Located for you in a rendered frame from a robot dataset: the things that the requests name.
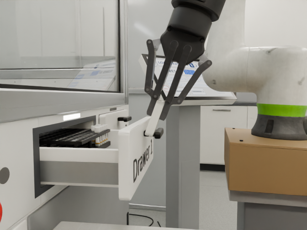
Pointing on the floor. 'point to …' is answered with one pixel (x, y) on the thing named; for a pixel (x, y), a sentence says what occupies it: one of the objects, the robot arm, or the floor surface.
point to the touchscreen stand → (182, 167)
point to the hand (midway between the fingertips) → (155, 117)
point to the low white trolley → (106, 227)
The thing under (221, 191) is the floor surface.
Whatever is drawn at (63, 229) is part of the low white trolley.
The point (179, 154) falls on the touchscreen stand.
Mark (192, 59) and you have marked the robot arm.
